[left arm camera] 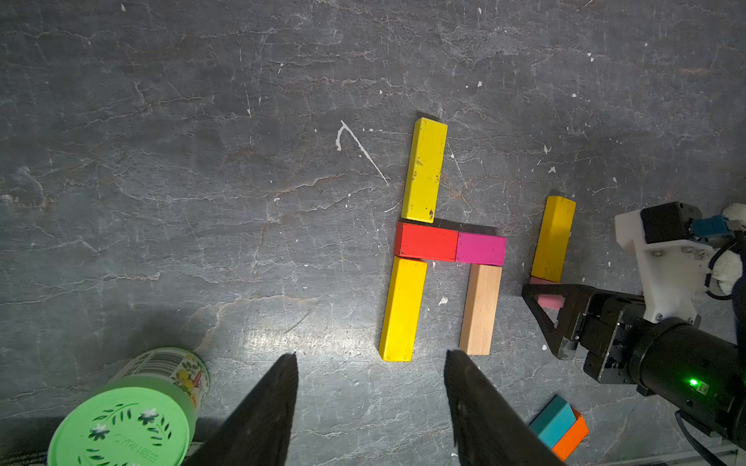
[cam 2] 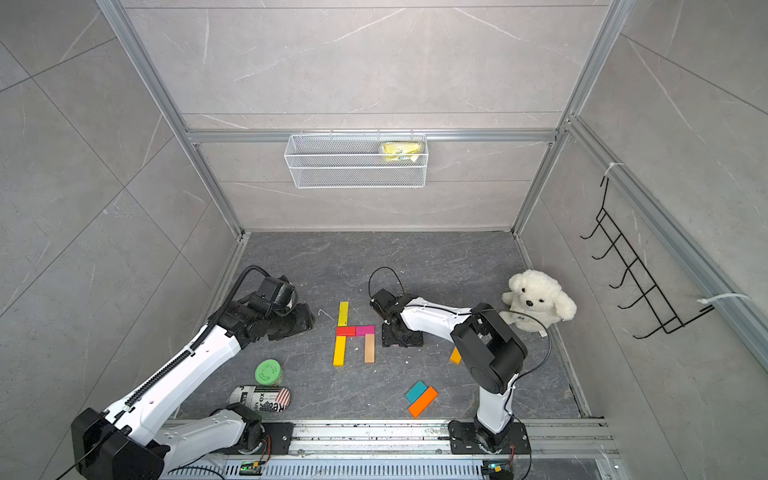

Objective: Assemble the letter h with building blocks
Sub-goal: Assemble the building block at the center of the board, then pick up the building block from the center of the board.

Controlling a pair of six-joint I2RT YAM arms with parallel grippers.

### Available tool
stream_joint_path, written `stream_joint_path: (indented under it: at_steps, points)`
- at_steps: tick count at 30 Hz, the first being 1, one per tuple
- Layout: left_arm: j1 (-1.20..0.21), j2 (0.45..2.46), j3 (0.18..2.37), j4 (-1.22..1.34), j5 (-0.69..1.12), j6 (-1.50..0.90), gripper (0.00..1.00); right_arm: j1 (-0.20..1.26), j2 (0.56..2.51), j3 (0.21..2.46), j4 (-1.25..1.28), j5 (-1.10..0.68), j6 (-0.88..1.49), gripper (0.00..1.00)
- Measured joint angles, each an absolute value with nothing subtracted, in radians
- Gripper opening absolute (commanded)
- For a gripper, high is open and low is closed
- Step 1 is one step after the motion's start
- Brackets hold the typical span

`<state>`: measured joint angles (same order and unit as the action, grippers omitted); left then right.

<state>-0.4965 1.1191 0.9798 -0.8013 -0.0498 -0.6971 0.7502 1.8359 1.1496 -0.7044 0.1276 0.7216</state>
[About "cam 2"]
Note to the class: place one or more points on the orange-yellow block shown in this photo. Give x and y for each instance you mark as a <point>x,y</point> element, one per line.
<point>455,357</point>

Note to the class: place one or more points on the white plush dog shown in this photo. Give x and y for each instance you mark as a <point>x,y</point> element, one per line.
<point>535,302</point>

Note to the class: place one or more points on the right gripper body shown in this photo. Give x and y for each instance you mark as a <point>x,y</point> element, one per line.
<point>403,339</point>

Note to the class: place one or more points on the magenta block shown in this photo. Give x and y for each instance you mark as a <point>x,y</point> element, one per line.
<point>365,330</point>

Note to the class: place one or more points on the green lid jar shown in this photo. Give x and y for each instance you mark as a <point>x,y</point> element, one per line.
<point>269,373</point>

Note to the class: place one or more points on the printed can lying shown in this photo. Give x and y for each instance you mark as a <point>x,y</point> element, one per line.
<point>262,398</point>

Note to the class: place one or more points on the tan wooden block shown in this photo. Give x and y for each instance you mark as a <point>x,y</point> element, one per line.
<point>369,348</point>

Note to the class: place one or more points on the teal block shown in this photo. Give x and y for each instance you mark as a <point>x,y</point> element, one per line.
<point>416,391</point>

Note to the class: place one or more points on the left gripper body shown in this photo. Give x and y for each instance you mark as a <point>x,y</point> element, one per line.
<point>290,322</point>

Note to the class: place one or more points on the red block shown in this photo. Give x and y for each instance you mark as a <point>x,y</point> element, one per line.
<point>346,331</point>

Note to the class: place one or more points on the orange block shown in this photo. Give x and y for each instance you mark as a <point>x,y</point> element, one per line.
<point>424,400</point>

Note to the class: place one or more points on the yellow item in basket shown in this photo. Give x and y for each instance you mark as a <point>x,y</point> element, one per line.
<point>401,151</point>

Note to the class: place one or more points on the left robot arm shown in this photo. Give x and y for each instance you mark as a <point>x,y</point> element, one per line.
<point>128,439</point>

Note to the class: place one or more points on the white wire basket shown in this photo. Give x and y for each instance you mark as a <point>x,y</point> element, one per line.
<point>347,161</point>

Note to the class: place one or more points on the yellow block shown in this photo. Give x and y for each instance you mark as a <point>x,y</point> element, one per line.
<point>339,351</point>
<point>343,314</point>

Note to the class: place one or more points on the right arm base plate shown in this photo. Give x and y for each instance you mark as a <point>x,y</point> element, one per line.
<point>471,438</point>

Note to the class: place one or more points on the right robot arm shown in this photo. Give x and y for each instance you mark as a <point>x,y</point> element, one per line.
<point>491,352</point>

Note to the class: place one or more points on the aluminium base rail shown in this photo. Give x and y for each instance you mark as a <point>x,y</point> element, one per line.
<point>420,449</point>

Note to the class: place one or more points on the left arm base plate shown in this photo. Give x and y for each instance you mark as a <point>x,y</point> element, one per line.
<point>277,435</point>

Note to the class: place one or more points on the black wall hook rack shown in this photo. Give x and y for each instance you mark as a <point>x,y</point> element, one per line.
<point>635,271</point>

